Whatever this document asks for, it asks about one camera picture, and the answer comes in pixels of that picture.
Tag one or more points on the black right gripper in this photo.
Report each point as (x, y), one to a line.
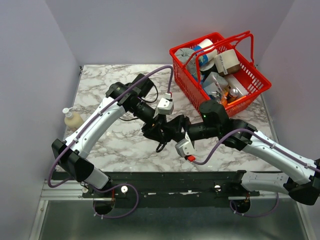
(175, 125)

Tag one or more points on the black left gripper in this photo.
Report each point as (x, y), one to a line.
(155, 132)

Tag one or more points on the black key bunch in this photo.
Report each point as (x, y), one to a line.
(161, 146)

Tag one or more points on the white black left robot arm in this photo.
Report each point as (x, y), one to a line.
(71, 154)

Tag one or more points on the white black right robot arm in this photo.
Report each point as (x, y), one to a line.
(299, 176)

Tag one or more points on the clear plastic box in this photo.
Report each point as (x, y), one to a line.
(214, 84)

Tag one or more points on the red plastic shopping basket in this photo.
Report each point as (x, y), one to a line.
(248, 80)

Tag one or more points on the grey wrapped roll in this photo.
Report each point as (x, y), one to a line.
(183, 54)

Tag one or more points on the blue white paper cup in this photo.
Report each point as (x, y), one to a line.
(206, 61)

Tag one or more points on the cream soap pump bottle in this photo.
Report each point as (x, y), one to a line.
(72, 119)

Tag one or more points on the cream brown foam block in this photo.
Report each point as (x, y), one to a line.
(227, 63)

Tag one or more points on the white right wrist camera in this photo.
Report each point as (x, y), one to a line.
(185, 147)

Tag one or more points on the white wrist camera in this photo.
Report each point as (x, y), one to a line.
(164, 107)
(185, 147)

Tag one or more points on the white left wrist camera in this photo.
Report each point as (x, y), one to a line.
(164, 107)

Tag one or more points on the black and aluminium base rail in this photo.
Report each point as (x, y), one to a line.
(128, 190)

